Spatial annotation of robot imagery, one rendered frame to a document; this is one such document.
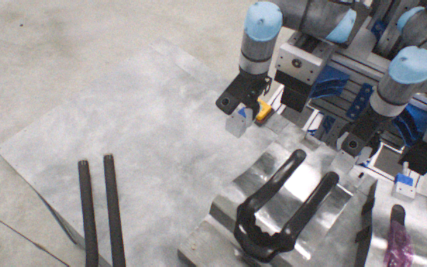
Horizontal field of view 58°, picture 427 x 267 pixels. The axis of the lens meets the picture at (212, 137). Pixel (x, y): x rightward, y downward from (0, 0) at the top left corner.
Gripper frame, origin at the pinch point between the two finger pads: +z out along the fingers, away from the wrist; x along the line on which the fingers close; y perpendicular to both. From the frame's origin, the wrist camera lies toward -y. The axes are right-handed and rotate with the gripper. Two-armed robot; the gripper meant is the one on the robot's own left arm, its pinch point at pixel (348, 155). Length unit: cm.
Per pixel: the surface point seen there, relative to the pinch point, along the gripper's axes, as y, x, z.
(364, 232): -11.7, -14.9, 8.4
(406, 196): 3.7, -18.4, 5.0
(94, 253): -62, 32, 6
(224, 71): 76, 95, 93
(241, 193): -28.6, 15.0, 0.6
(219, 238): -38.8, 12.6, 7.7
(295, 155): -6.7, 11.5, 5.0
